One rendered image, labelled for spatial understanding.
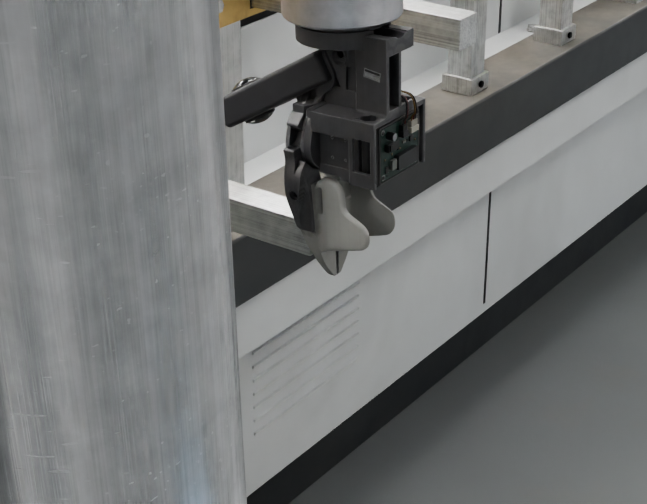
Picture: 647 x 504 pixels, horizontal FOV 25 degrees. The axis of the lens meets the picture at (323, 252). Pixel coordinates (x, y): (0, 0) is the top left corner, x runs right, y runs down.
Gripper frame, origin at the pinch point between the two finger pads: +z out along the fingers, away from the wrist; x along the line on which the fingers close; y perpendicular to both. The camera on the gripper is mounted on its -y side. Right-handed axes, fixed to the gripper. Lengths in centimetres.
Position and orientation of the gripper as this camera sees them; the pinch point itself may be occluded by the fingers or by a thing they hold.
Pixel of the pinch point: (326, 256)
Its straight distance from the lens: 117.4
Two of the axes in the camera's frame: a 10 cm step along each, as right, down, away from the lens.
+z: 0.2, 9.0, 4.3
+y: 8.1, 2.3, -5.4
